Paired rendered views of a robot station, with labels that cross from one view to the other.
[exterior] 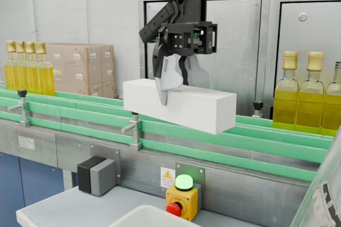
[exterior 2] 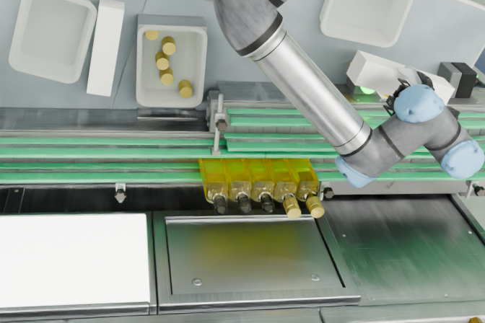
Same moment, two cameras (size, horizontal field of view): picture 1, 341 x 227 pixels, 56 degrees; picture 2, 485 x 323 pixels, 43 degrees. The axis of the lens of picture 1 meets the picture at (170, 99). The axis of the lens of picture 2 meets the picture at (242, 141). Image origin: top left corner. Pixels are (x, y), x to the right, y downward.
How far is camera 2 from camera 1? 1.12 m
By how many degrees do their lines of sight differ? 44
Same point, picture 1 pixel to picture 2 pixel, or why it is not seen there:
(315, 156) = (271, 120)
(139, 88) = (435, 81)
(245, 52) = (361, 257)
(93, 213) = (434, 39)
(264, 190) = not seen: hidden behind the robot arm
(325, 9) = (294, 283)
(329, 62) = (272, 245)
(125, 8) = not seen: outside the picture
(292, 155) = (289, 119)
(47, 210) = (475, 26)
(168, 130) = not seen: hidden behind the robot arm
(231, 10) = (400, 290)
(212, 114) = (364, 56)
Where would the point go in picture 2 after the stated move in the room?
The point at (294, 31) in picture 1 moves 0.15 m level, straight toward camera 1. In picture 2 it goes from (318, 266) to (322, 218)
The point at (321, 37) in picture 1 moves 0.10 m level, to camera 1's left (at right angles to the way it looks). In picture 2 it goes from (288, 262) to (325, 247)
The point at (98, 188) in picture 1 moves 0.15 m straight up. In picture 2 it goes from (445, 65) to (470, 88)
